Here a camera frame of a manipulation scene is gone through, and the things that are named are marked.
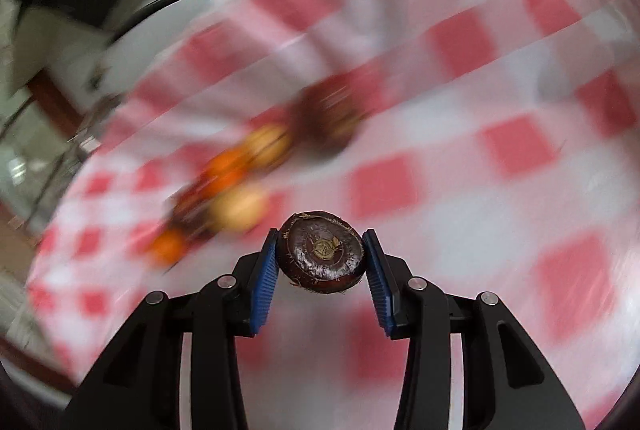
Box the orange tangerine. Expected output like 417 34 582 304
202 149 253 188
147 230 188 268

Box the wooden door frame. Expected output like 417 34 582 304
27 70 101 136

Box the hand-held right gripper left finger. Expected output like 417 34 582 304
60 228 281 430

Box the red white checkered tablecloth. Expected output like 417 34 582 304
25 0 640 430

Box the large brown round fruit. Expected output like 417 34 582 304
287 82 368 153

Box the yellow round fruit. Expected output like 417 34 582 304
240 122 296 171
207 184 271 233

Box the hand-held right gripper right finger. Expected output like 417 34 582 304
361 228 587 430

